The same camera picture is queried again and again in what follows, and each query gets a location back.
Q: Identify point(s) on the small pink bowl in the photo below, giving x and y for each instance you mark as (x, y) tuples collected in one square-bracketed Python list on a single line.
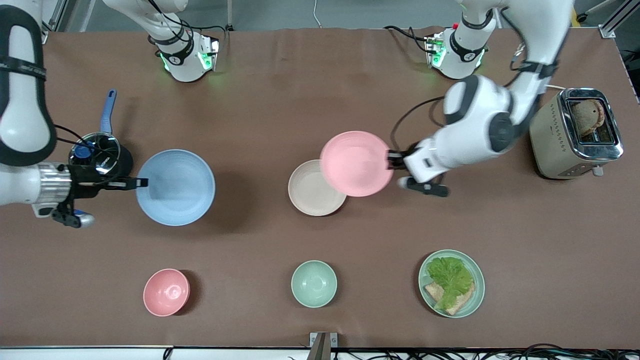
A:
[(166, 292)]

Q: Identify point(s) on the green plate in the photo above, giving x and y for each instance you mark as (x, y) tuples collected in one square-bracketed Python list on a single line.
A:
[(479, 290)]

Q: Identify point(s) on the toast slice in toaster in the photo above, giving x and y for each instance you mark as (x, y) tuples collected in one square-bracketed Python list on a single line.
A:
[(587, 117)]

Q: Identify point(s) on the aluminium frame profile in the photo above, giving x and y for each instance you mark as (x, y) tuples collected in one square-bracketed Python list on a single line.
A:
[(612, 27), (55, 17)]

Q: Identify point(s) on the large pink plate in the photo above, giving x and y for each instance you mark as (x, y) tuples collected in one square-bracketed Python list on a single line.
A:
[(356, 164)]

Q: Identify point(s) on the large beige plate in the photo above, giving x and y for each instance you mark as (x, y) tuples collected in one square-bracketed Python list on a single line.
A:
[(310, 192)]

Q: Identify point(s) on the grey metal post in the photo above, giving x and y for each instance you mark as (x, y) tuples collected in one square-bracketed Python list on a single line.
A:
[(229, 15)]

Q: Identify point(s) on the glass lid with blue knob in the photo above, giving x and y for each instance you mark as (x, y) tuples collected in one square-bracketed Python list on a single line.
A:
[(102, 150)]

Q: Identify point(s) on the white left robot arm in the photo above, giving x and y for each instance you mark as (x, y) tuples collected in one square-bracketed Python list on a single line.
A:
[(480, 100)]

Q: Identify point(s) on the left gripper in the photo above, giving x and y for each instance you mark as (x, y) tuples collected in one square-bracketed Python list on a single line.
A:
[(395, 159)]

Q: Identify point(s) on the green lettuce leaf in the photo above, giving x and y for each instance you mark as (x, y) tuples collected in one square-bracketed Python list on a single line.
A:
[(450, 277)]

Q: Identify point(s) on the large blue plate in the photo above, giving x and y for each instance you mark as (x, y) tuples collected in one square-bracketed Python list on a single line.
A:
[(175, 187)]

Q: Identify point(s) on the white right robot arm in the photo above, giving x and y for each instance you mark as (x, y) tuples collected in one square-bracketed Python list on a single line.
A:
[(22, 125)]

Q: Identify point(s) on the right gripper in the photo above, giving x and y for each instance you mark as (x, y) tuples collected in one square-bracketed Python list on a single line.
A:
[(84, 181)]

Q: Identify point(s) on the brown table cover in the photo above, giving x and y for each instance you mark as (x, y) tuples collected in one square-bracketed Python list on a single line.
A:
[(250, 100)]

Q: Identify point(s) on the small green bowl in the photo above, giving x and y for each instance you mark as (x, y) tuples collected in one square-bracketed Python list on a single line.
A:
[(314, 284)]

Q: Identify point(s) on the metal bracket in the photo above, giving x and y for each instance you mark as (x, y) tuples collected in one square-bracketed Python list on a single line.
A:
[(320, 345)]

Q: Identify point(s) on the silver toaster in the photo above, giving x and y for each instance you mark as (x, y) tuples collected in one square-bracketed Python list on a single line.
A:
[(550, 145)]

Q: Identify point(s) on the brown bread slice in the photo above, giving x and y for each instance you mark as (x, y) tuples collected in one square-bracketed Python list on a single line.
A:
[(462, 304)]

